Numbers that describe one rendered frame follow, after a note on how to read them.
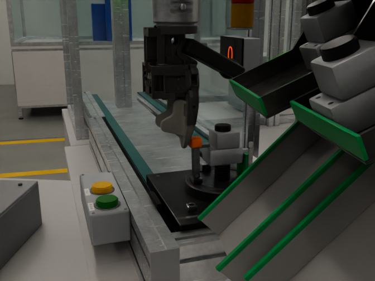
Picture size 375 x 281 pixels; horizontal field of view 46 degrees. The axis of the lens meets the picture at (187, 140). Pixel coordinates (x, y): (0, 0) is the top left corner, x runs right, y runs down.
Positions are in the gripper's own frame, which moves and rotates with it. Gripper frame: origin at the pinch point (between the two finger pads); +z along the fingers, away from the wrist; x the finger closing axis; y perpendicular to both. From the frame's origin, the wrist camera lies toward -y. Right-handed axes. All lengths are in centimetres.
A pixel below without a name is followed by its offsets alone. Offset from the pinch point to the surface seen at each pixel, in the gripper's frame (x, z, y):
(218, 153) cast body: 2.2, 2.2, -5.1
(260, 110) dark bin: 32.0, -12.4, 2.4
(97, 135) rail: -49, 11, 11
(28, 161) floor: -329, 108, 44
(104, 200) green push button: -0.8, 9.9, 15.1
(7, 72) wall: -812, 86, 89
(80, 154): -64, 21, 15
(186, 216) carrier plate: 9.4, 10.1, 3.3
